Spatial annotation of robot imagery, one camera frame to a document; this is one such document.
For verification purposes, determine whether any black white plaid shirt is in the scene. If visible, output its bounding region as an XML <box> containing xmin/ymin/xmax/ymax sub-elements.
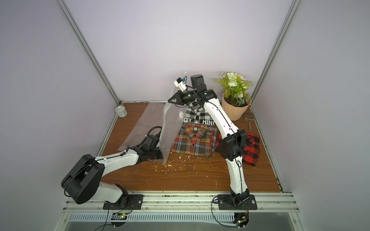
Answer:
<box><xmin>183</xmin><ymin>103</ymin><xmax>216</xmax><ymax>127</ymax></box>

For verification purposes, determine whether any clear plastic vacuum bag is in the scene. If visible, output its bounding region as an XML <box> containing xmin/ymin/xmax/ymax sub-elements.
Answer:
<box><xmin>118</xmin><ymin>102</ymin><xmax>188</xmax><ymax>164</ymax></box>

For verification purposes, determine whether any multicolour plaid shirt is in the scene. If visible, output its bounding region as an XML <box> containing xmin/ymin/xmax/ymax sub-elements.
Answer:
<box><xmin>171</xmin><ymin>123</ymin><xmax>219</xmax><ymax>157</ymax></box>

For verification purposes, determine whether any red black plaid shirt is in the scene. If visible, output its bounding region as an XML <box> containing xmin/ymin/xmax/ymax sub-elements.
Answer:
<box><xmin>216</xmin><ymin>132</ymin><xmax>261</xmax><ymax>167</ymax></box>

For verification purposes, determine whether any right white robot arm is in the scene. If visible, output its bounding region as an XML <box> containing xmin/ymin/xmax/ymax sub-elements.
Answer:
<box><xmin>168</xmin><ymin>75</ymin><xmax>251</xmax><ymax>208</ymax></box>

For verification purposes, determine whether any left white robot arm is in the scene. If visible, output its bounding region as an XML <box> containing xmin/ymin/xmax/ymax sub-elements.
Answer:
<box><xmin>61</xmin><ymin>134</ymin><xmax>163</xmax><ymax>210</ymax></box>

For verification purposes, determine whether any green artificial plant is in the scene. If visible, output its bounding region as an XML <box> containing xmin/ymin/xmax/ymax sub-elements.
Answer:
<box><xmin>214</xmin><ymin>72</ymin><xmax>254</xmax><ymax>107</ymax></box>

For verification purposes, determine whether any peach flower pot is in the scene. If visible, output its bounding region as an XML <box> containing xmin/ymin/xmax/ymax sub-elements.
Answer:
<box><xmin>222</xmin><ymin>94</ymin><xmax>251</xmax><ymax>121</ymax></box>

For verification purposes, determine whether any small metal can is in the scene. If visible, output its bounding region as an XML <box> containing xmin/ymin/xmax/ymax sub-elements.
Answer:
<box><xmin>115</xmin><ymin>105</ymin><xmax>128</xmax><ymax>118</ymax></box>

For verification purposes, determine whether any left circuit board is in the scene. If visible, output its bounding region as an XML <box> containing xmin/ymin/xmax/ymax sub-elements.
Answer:
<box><xmin>110</xmin><ymin>212</ymin><xmax>128</xmax><ymax>228</ymax></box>

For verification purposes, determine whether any circuit board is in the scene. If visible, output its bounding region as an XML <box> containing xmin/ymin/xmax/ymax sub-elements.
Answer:
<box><xmin>110</xmin><ymin>212</ymin><xmax>128</xmax><ymax>228</ymax></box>
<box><xmin>233</xmin><ymin>213</ymin><xmax>250</xmax><ymax>229</ymax></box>

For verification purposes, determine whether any right circuit board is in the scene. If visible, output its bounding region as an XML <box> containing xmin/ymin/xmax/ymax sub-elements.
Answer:
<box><xmin>233</xmin><ymin>213</ymin><xmax>250</xmax><ymax>229</ymax></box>

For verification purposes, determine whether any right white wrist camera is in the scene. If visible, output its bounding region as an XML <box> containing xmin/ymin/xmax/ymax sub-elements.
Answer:
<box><xmin>174</xmin><ymin>77</ymin><xmax>188</xmax><ymax>92</ymax></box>

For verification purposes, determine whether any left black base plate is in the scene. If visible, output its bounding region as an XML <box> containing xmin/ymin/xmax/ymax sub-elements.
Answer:
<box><xmin>103</xmin><ymin>194</ymin><xmax>144</xmax><ymax>210</ymax></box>

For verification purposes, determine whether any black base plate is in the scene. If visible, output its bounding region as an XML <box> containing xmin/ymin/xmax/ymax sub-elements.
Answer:
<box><xmin>103</xmin><ymin>194</ymin><xmax>144</xmax><ymax>210</ymax></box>
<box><xmin>216</xmin><ymin>194</ymin><xmax>257</xmax><ymax>210</ymax></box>

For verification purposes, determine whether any aluminium mounting rail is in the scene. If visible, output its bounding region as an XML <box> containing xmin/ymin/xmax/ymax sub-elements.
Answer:
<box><xmin>60</xmin><ymin>191</ymin><xmax>299</xmax><ymax>224</ymax></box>

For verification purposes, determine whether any left black base cable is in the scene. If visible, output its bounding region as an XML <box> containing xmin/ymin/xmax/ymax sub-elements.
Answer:
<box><xmin>95</xmin><ymin>199</ymin><xmax>134</xmax><ymax>231</ymax></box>

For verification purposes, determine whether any black base cable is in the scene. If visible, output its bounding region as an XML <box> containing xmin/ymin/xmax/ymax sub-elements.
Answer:
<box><xmin>210</xmin><ymin>196</ymin><xmax>241</xmax><ymax>228</ymax></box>
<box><xmin>95</xmin><ymin>199</ymin><xmax>134</xmax><ymax>231</ymax></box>

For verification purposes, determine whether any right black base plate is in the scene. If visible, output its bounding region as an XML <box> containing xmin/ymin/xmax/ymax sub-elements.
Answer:
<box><xmin>216</xmin><ymin>194</ymin><xmax>257</xmax><ymax>210</ymax></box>

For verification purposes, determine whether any right black base cable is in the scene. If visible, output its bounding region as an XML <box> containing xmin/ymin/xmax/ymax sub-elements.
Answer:
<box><xmin>210</xmin><ymin>196</ymin><xmax>241</xmax><ymax>228</ymax></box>

